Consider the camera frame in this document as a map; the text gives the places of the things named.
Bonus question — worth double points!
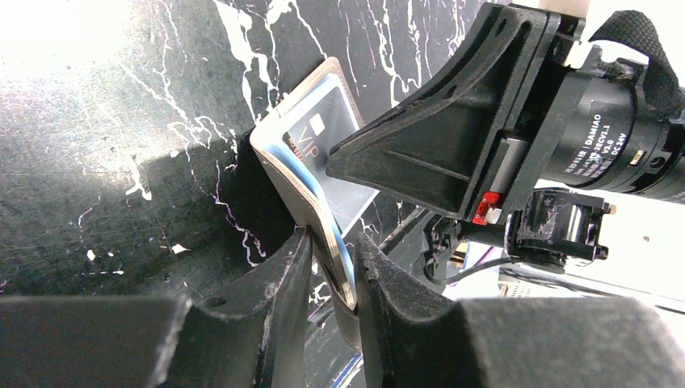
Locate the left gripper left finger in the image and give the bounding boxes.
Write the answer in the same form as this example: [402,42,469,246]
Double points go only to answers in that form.
[1,228,313,387]

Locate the silver metal card holder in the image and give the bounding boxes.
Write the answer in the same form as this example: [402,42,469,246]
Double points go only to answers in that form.
[248,56,381,349]

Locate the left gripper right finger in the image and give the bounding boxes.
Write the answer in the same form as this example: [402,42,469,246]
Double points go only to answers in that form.
[355,234,684,387]

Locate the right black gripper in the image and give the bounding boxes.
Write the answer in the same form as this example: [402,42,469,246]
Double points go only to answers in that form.
[454,11,684,272]

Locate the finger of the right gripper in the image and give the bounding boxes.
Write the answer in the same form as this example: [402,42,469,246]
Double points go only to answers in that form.
[326,96,514,221]
[365,3,552,132]

